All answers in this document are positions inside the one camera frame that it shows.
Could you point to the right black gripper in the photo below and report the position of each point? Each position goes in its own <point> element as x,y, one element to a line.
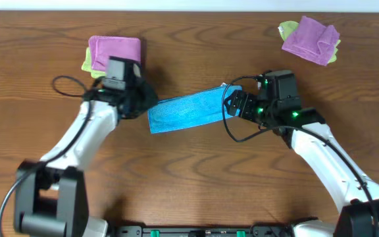
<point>249,99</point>

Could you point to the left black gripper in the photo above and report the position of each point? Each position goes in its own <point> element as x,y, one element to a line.
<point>147,101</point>

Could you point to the blue cloth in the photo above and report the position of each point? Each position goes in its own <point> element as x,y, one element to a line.
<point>189,111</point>

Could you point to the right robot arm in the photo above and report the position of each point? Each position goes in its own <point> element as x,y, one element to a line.
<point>354,193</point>

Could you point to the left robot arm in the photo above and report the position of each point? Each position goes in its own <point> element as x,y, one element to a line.
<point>50,195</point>

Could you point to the folded green cloth left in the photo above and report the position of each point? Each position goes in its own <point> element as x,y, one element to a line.
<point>86,66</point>

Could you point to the folded purple cloth left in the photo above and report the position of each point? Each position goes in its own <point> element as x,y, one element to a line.
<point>102,47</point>

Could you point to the green cloth right pile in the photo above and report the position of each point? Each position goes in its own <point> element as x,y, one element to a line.
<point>286,28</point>

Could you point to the purple cloth right pile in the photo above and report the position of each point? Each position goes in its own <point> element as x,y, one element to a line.
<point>313,41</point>

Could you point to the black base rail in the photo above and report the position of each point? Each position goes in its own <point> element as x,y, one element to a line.
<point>256,231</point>

